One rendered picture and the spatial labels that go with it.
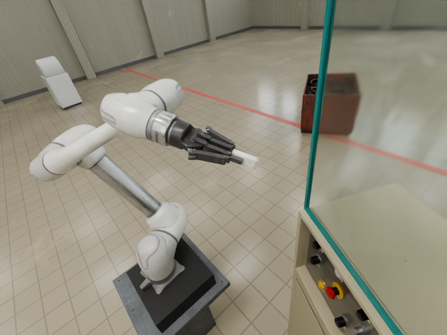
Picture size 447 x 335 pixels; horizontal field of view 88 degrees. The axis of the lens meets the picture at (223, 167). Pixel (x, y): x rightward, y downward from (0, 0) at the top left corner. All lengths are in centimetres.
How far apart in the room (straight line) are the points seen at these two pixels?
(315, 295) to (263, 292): 101
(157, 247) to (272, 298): 117
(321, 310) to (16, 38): 976
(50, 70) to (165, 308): 654
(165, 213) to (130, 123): 71
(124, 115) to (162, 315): 98
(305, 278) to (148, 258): 71
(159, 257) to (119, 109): 75
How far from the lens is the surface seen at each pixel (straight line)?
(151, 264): 122
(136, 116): 64
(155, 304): 137
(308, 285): 116
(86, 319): 247
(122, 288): 162
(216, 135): 65
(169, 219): 128
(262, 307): 207
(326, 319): 112
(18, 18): 989
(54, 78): 722
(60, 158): 99
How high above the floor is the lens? 193
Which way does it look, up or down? 37 degrees down
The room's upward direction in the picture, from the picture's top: 10 degrees counter-clockwise
